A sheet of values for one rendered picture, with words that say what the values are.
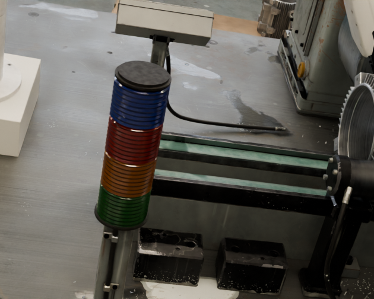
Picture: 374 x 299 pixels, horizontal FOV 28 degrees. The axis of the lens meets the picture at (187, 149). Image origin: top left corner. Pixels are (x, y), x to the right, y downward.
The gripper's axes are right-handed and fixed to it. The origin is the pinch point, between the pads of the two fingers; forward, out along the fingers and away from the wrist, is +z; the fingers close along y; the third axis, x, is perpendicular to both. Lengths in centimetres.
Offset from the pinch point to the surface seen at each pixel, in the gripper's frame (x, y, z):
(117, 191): -36, 39, -18
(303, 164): -16.6, 2.1, 11.6
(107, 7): -96, -279, 71
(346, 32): -1.1, -27.2, 5.4
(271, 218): -23.9, 13.0, 12.0
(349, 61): -2.6, -21.5, 8.7
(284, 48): -13, -63, 22
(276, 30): -14, -233, 96
